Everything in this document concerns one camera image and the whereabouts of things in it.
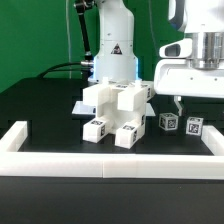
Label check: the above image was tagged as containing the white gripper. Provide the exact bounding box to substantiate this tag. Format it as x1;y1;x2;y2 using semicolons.
154;59;224;116

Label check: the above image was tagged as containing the white tagged cube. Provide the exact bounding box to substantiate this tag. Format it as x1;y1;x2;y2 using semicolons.
159;113;178;131
186;117;203;136

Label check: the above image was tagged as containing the white chair back frame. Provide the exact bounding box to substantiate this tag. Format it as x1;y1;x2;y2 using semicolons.
83;80;155;111

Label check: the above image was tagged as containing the white chair seat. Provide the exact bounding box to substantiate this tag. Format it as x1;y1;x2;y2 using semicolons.
96;103;146;137

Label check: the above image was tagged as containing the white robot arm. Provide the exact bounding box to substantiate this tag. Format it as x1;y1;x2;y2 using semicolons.
81;0;224;113

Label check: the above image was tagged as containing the white U-shaped obstacle fence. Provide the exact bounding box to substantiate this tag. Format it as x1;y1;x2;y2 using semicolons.
0;121;224;180

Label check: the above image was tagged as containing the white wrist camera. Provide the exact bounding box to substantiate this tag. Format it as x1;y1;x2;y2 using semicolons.
159;38;193;58

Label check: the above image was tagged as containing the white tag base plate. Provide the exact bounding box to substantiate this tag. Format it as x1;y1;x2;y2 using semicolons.
72;101;155;117

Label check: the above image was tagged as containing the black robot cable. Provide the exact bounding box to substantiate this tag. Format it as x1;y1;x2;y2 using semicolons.
36;61;88;80

